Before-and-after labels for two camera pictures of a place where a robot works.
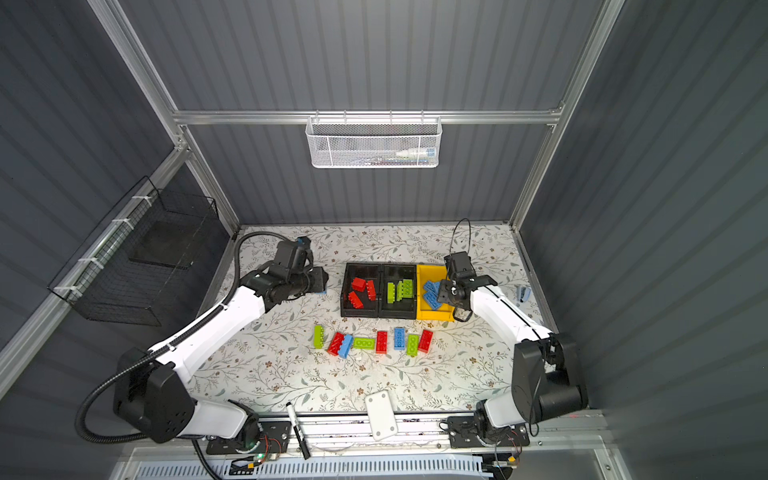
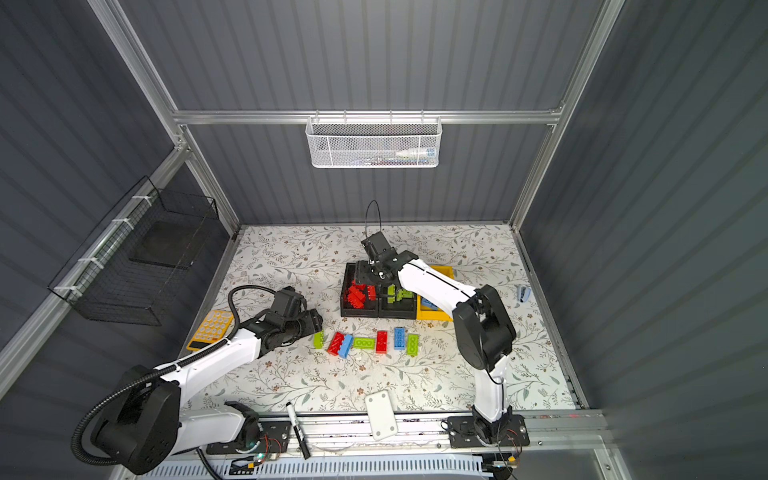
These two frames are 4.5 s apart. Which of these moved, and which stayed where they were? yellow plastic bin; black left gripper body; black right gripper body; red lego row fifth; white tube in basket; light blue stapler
Moved: black right gripper body; black left gripper body
Stayed: red lego row fifth; yellow plastic bin; white tube in basket; light blue stapler
